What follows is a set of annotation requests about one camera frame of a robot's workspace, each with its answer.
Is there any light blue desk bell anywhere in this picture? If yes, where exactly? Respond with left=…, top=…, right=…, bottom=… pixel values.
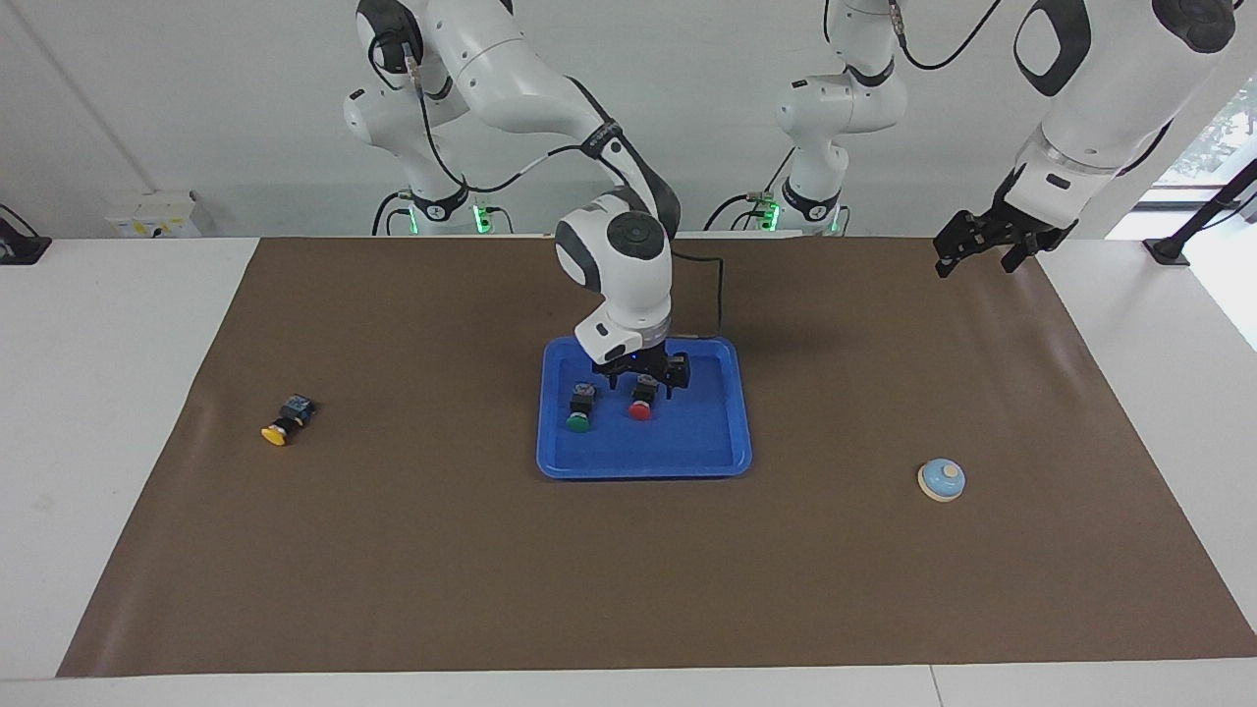
left=916, top=458, right=967, bottom=503

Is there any yellow push button switch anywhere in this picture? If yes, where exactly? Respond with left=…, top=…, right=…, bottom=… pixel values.
left=260, top=395, right=316, bottom=448

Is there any blue plastic tray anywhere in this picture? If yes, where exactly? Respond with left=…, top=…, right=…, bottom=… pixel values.
left=535, top=335, right=754, bottom=481

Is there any black clamp stand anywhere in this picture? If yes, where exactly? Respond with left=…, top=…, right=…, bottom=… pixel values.
left=1142, top=157, right=1257, bottom=266

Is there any window with green foliage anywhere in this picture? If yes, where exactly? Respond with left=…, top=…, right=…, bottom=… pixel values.
left=1151, top=79, right=1257, bottom=192

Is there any brown table mat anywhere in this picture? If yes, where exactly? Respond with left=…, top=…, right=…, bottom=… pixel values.
left=56, top=234, right=1257, bottom=679

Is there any black left base cable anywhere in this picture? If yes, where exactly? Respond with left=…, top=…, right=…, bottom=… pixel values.
left=703, top=147, right=794, bottom=233

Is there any black base cable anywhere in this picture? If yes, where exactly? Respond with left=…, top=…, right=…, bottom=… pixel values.
left=370, top=190, right=413, bottom=238
left=703, top=147, right=794, bottom=233

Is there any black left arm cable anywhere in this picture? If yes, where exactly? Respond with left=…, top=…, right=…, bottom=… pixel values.
left=888, top=0, right=1014, bottom=81

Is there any black right base cable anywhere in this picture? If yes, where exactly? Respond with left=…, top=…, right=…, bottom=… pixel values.
left=370, top=190, right=413, bottom=238

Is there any white wall socket box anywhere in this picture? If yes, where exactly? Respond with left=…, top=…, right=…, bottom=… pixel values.
left=106, top=191, right=202, bottom=239

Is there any black desk mount base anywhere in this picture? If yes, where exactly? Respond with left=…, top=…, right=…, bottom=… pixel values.
left=0, top=204, right=52, bottom=266

